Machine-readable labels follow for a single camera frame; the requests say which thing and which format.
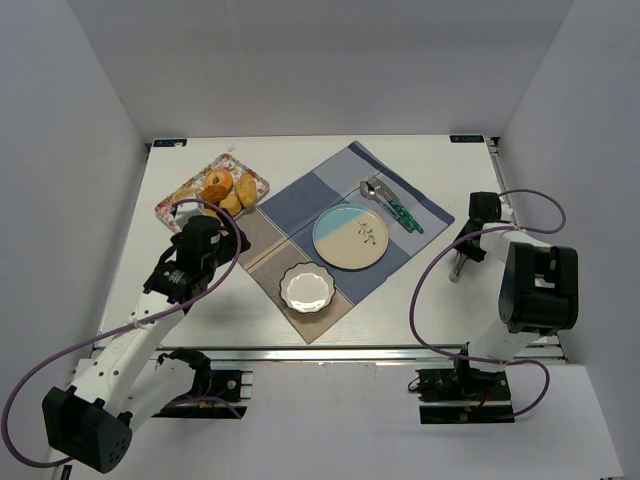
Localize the white scalloped bowl black rim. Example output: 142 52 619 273
279 262 336 314

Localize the blue and cream round plate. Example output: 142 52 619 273
312 203 389 270

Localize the round yellow muffin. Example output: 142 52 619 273
171 187 202 216

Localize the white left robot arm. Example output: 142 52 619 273
42 215 250 474

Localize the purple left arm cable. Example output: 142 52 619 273
0 198 243 469

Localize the patchwork blue grey placemat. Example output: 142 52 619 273
238 141 455 344

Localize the small round bun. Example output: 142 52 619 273
219 193 243 217

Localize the blue label sticker right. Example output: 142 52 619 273
449 135 485 144

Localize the blue label sticker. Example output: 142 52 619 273
152 138 187 148
449 135 485 144

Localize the blue label sticker left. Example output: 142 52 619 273
152 138 187 148

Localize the glazed ring donut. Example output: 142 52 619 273
204 168 234 193

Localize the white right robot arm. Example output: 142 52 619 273
449 192 579 379

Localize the oblong golden bread roll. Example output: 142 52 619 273
235 173 258 209

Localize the floral serving tray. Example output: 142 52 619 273
154 153 270 232

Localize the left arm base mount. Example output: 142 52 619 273
155 349 253 420

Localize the steel spoon green handle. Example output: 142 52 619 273
359 181 415 233

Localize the brown crusty pastry piece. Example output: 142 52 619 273
200 184 229 205

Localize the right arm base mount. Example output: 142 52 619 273
407 360 515 425

